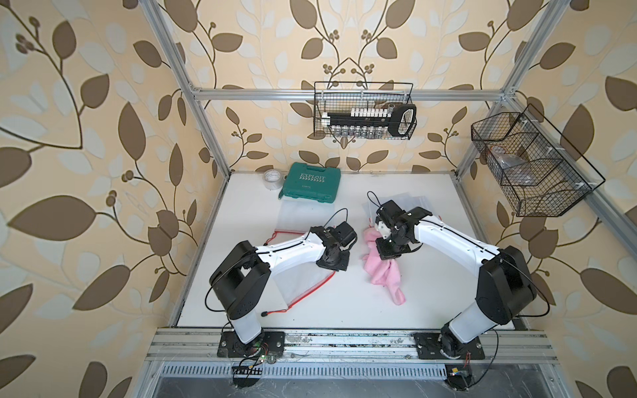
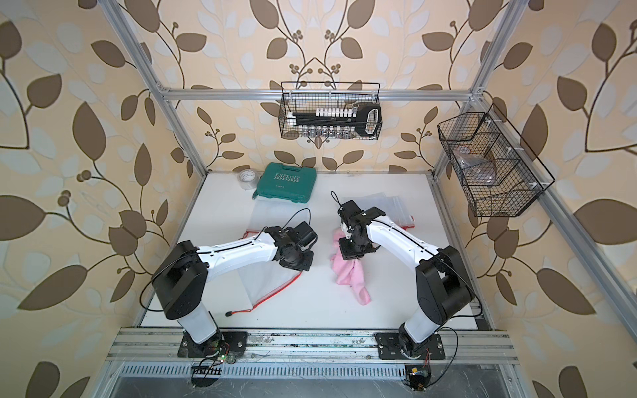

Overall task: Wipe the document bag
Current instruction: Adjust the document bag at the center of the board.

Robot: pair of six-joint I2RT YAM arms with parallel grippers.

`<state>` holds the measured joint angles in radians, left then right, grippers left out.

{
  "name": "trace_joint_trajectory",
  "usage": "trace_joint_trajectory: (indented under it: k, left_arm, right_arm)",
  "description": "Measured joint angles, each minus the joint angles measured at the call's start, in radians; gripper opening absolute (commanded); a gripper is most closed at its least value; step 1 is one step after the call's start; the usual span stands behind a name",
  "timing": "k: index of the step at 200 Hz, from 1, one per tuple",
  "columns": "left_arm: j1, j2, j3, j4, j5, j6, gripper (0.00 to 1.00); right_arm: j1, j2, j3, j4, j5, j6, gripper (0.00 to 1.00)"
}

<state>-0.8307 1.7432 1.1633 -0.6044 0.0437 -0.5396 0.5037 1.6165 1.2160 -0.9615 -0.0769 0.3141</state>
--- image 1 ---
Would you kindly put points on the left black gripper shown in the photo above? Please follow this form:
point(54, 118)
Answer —
point(343, 264)

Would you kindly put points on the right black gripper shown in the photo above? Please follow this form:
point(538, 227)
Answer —
point(386, 254)

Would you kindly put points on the wiped clear document bag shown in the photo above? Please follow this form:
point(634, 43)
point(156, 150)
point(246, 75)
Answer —
point(404, 200)

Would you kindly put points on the pink wiping cloth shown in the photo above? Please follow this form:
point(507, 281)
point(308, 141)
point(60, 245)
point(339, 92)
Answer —
point(385, 273)

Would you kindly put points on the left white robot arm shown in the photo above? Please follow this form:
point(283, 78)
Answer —
point(239, 282)

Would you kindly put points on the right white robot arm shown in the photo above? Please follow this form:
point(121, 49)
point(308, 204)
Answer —
point(504, 284)

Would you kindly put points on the plastic bag in right basket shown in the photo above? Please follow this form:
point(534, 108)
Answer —
point(514, 169)

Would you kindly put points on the green plastic tool case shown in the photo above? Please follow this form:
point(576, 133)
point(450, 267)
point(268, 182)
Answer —
point(319, 184)

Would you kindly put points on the clear tape roll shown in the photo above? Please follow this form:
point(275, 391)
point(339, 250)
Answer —
point(273, 179)

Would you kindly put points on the black white tool in basket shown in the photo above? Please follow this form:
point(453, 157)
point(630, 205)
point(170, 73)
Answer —
point(396, 121)

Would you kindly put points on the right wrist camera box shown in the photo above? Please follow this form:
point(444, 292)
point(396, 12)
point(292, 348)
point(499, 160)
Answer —
point(389, 213)

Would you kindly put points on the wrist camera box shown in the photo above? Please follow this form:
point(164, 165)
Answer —
point(345, 235)
point(389, 213)

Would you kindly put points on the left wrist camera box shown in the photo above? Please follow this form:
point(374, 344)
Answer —
point(345, 235)

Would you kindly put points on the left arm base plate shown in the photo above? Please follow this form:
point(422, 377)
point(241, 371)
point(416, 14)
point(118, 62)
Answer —
point(270, 344)

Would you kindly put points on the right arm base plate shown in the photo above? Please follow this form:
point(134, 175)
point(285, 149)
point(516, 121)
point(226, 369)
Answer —
point(445, 346)

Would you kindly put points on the black wire basket back wall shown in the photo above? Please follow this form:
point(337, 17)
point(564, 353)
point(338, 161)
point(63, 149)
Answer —
point(341, 96)

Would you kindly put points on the black wire basket wall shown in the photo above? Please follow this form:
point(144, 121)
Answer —
point(563, 176)
point(341, 96)

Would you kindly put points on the black wire basket right wall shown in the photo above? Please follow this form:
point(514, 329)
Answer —
point(563, 176)

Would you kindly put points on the aluminium front rail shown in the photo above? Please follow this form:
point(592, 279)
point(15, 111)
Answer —
point(306, 345)

